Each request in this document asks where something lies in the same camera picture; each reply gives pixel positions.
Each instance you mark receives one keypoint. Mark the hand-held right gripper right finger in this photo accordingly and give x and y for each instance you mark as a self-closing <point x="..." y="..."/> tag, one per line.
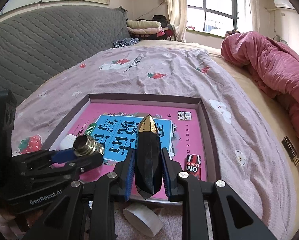
<point x="165" y="177"/>

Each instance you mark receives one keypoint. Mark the white ribbed bottle cap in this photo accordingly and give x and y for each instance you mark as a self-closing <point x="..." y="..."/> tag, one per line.
<point x="142" y="218"/>

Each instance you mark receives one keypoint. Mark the stack of folded clothes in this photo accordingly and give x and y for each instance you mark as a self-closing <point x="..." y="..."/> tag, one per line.
<point x="142" y="26"/>

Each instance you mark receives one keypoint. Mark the patterned cushion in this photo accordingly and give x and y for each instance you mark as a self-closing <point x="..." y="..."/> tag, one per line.
<point x="230" y="33"/>

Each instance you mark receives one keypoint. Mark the cream curtain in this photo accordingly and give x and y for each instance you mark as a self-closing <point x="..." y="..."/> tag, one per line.
<point x="177" y="5"/>
<point x="247" y="5"/>

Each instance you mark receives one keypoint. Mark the grey cardboard box tray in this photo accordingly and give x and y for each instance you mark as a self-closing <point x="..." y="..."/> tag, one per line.
<point x="209" y="142"/>

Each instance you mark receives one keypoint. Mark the black faceted gold-tipped pen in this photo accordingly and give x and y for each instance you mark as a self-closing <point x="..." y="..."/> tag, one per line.
<point x="148" y="160"/>

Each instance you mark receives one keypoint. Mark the pink book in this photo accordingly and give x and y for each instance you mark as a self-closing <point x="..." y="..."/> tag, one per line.
<point x="184" y="130"/>

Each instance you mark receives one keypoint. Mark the black mattress label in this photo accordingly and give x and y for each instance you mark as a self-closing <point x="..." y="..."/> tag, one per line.
<point x="289" y="147"/>

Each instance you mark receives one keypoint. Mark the white earbuds case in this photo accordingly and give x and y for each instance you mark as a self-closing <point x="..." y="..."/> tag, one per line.
<point x="67" y="141"/>

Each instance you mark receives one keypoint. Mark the brass threaded fitting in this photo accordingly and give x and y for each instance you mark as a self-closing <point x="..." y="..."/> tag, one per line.
<point x="85" y="145"/>

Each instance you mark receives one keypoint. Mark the grey quilted headboard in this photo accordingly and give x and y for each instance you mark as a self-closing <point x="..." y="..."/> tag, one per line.
<point x="52" y="50"/>

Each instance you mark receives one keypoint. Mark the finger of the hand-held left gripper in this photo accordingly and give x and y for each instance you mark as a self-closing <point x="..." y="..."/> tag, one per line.
<point x="63" y="155"/>
<point x="89" y="161"/>

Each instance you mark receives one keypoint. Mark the white air conditioner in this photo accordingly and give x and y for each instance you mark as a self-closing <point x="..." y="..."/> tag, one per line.
<point x="284" y="2"/>

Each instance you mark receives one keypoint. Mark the pink comforter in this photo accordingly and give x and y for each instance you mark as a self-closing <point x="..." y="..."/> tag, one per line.
<point x="272" y="65"/>

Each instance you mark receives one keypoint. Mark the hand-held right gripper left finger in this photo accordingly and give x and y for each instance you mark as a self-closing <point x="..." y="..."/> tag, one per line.
<point x="130" y="175"/>

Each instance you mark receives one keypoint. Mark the dark clothes pile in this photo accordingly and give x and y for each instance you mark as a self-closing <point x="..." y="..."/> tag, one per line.
<point x="160" y="18"/>

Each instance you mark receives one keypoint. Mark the blue patterned cloth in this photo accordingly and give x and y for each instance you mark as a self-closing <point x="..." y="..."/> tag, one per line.
<point x="124" y="42"/>

